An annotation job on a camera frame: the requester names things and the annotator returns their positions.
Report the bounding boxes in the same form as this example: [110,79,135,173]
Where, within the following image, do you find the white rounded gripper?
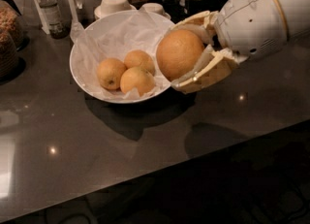
[170,0,289,94]

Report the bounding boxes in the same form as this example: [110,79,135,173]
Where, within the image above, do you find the large top orange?
[156,30,204,81]

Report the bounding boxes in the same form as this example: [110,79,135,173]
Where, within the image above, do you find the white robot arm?
[171,0,310,93]

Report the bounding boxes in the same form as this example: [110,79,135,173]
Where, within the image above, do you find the back orange in bowl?
[124,49,155,75]

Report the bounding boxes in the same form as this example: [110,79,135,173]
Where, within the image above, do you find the orange in bowl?
[120,67,155,96]
[124,49,155,75]
[97,57,127,90]

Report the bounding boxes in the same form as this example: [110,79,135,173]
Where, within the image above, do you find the front orange in bowl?
[120,67,155,96]

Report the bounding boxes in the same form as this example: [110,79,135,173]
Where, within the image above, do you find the white bowl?
[69,9,177,105]

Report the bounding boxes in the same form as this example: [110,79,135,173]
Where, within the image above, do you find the left orange in bowl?
[97,57,127,90]

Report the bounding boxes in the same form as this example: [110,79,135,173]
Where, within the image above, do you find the left black condiment holder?
[184,0,228,16]

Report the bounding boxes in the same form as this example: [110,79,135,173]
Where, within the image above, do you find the white tissue paper liner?
[70,9,175,102]

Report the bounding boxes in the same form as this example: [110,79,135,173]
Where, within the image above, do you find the white upturned cup on saucer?
[94,0,136,19]

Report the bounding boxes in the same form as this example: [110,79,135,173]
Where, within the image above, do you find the glass bottle black cap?
[37,0,68,39]

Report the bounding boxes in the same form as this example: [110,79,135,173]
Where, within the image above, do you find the upper cereal glass jar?
[0,0,24,48]

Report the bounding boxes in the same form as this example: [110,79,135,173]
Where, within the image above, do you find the cereal glass jar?
[0,0,24,48]
[0,29,18,80]

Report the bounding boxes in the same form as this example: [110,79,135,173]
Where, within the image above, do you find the lower cereal glass jar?
[0,29,18,80]

